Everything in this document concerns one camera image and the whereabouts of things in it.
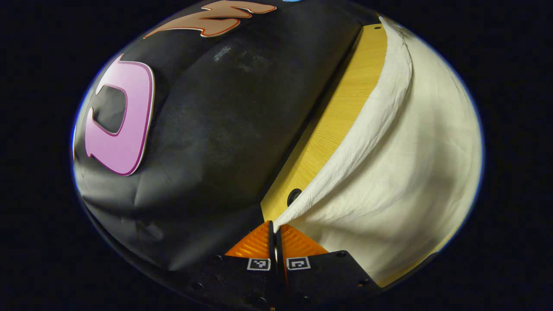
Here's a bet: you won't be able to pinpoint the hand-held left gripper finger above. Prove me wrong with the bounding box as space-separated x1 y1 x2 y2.
276 224 381 310
190 220 278 311

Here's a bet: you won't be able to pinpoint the white jeans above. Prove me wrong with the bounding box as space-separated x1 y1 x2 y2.
273 16 483 288

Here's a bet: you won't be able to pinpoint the black backdrop cloth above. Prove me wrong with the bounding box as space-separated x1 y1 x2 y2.
73 0 381 277

